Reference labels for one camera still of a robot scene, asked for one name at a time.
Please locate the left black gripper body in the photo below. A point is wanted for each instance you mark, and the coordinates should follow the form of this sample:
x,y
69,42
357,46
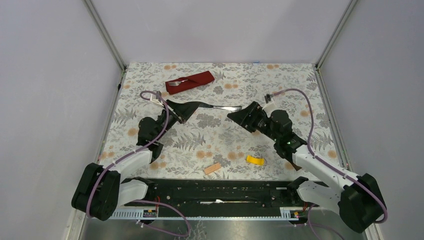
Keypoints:
x,y
161,121

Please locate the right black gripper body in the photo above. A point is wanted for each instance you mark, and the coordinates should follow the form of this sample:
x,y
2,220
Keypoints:
x,y
262,126

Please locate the silver table knife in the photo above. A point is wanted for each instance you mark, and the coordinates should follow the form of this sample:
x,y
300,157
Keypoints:
x,y
218,107

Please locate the silver fork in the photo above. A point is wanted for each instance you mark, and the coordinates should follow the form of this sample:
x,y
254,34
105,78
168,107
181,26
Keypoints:
x,y
177,82

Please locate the dark red cloth napkin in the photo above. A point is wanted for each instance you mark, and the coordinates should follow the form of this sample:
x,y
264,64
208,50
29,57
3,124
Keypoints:
x,y
196,80

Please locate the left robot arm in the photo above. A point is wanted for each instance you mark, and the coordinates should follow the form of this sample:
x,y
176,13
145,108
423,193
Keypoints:
x,y
102,189

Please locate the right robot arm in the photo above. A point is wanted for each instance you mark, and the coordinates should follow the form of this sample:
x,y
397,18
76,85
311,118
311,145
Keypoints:
x,y
356,199

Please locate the yellow block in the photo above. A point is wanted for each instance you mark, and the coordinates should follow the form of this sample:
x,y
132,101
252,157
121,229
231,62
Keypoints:
x,y
256,161

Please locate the floral patterned table mat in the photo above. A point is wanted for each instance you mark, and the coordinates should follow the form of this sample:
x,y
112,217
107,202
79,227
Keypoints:
x,y
209,137

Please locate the dark brown block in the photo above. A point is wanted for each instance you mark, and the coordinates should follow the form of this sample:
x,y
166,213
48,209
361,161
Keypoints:
x,y
295,166

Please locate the light wooden block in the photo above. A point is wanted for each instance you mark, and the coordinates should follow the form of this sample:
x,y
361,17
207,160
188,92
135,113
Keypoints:
x,y
212,168

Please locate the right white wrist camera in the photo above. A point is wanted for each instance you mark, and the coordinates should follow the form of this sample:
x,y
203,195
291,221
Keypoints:
x,y
270,101

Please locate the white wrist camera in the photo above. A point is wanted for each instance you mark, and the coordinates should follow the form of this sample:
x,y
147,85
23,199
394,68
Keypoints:
x,y
270,101
155,98

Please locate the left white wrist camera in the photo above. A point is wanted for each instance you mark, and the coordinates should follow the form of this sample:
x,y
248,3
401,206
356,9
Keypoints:
x,y
155,98

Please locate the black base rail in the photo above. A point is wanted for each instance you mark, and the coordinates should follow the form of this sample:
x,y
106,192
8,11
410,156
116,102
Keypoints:
x,y
200,199

